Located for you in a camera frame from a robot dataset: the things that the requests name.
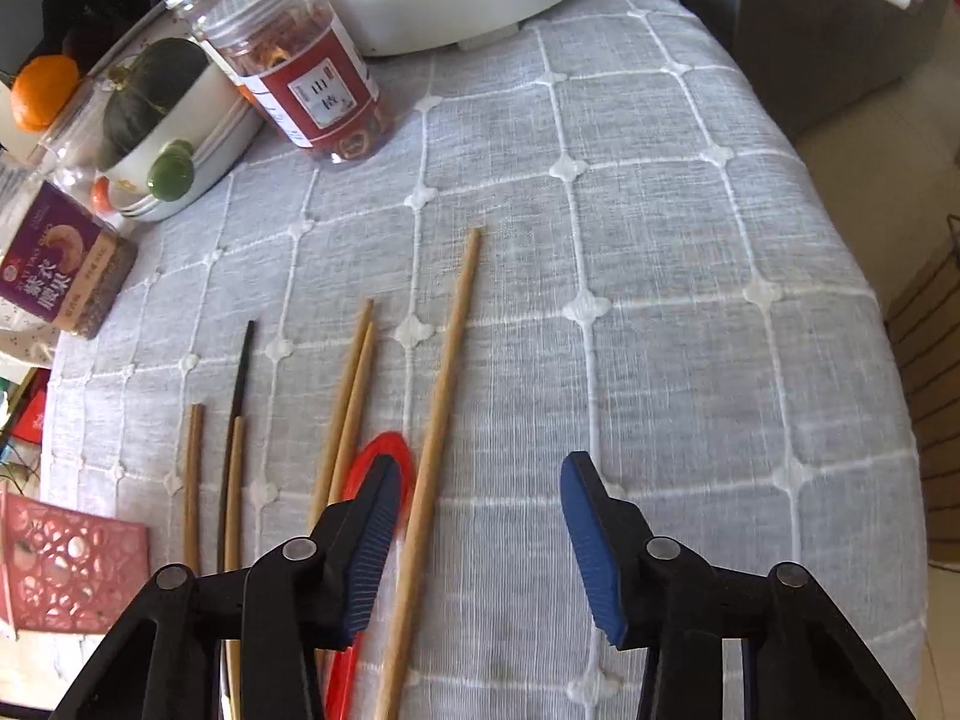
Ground pink plastic lattice basket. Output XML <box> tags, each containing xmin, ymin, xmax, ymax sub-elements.
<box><xmin>0</xmin><ymin>493</ymin><xmax>151</xmax><ymax>635</ymax></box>

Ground white bowl green handle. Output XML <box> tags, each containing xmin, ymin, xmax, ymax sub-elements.
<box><xmin>91</xmin><ymin>52</ymin><xmax>265</xmax><ymax>224</ymax></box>

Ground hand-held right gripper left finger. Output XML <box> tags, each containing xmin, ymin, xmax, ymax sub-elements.
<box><xmin>56</xmin><ymin>454</ymin><xmax>400</xmax><ymax>720</ymax></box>

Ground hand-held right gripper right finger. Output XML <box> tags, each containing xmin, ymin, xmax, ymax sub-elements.
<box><xmin>559</xmin><ymin>450</ymin><xmax>917</xmax><ymax>720</ymax></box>

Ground wooden chopsticks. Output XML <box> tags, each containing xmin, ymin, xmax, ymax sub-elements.
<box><xmin>216</xmin><ymin>319</ymin><xmax>257</xmax><ymax>575</ymax></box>

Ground wooden chopstick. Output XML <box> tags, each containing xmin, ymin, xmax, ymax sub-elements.
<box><xmin>309</xmin><ymin>298</ymin><xmax>375</xmax><ymax>533</ymax></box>
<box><xmin>327</xmin><ymin>321</ymin><xmax>376</xmax><ymax>511</ymax></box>
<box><xmin>373</xmin><ymin>227</ymin><xmax>482</xmax><ymax>720</ymax></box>
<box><xmin>182</xmin><ymin>403</ymin><xmax>206</xmax><ymax>571</ymax></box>
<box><xmin>223</xmin><ymin>415</ymin><xmax>248</xmax><ymax>720</ymax></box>

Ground grey metal cabinet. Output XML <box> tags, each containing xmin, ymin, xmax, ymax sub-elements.
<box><xmin>675</xmin><ymin>0</ymin><xmax>957</xmax><ymax>140</ymax></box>

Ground red label clear jar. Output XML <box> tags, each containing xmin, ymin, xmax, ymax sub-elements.
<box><xmin>199</xmin><ymin>0</ymin><xmax>392</xmax><ymax>166</ymax></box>

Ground grey checked tablecloth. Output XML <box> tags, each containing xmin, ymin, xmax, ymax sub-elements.
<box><xmin>45</xmin><ymin>0</ymin><xmax>931</xmax><ymax>720</ymax></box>

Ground orange fruit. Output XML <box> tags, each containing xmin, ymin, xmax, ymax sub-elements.
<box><xmin>10</xmin><ymin>52</ymin><xmax>81</xmax><ymax>133</ymax></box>

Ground green squash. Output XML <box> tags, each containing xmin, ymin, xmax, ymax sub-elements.
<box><xmin>101</xmin><ymin>37</ymin><xmax>212</xmax><ymax>167</ymax></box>

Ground purple label clear jar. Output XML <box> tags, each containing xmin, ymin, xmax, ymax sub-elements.
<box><xmin>0</xmin><ymin>82</ymin><xmax>140</xmax><ymax>340</ymax></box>

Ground red plastic spoon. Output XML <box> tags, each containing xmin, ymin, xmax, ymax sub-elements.
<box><xmin>324</xmin><ymin>430</ymin><xmax>415</xmax><ymax>720</ymax></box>

